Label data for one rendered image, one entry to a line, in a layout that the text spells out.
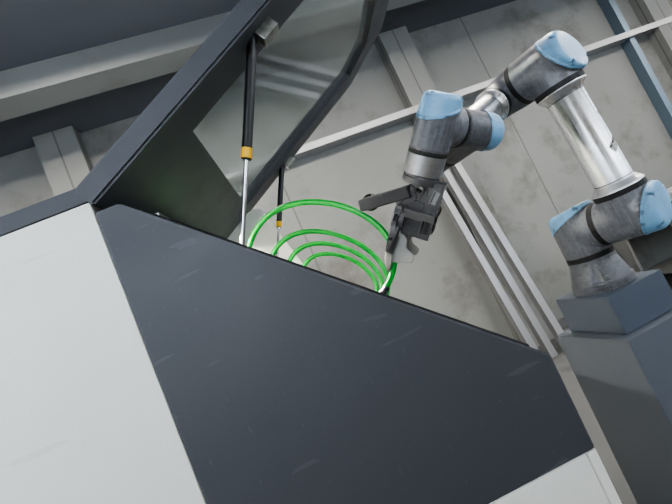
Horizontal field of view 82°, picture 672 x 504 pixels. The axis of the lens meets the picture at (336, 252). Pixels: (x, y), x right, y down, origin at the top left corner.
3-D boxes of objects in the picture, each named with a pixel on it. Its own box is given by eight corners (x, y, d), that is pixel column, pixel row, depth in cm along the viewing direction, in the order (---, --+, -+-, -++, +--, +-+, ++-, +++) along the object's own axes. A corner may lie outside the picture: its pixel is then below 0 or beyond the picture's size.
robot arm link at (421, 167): (403, 151, 71) (413, 147, 78) (397, 175, 73) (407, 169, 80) (443, 161, 69) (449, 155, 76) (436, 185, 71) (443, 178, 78)
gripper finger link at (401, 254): (406, 282, 80) (418, 240, 76) (379, 273, 81) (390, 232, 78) (409, 277, 82) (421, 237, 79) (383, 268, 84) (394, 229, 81)
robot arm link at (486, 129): (461, 134, 86) (424, 129, 81) (502, 104, 76) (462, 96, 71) (470, 166, 84) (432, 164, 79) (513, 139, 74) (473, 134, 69)
